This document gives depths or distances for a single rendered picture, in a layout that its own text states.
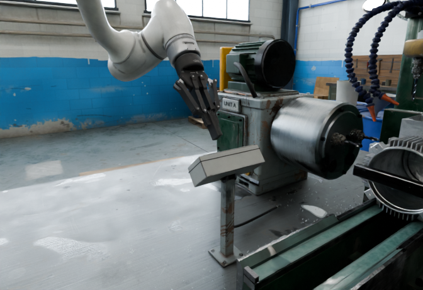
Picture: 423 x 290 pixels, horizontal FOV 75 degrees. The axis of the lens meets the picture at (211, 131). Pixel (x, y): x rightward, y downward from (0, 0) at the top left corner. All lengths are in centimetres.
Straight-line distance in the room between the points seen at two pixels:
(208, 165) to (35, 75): 537
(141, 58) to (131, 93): 523
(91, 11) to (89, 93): 519
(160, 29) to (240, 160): 42
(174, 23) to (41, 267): 70
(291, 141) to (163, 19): 52
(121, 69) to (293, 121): 55
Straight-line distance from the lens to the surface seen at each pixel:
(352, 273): 61
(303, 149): 88
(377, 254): 67
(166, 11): 84
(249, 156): 66
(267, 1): 793
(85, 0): 73
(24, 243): 97
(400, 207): 83
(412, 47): 82
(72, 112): 592
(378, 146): 79
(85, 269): 80
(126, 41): 84
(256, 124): 100
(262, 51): 105
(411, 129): 84
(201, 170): 60
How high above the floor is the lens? 128
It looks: 14 degrees down
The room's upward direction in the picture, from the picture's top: straight up
